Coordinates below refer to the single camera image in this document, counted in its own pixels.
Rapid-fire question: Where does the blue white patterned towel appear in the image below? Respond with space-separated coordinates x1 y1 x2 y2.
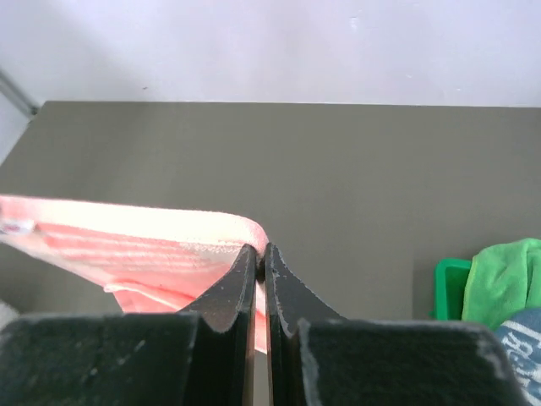
495 308 541 405

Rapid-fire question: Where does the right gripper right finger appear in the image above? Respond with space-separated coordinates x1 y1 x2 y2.
264 244 527 405

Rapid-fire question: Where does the pink bunny towel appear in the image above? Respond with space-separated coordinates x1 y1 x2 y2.
0 194 270 354

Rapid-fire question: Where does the left aluminium frame post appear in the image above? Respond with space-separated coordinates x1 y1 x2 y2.
0 69 40 118

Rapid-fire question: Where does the green plastic bin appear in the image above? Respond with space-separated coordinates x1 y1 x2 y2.
431 258 472 321

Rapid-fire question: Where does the green towel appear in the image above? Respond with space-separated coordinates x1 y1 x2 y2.
462 238 540 330

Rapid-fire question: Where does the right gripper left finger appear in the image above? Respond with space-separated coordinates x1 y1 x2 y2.
1 245 257 405

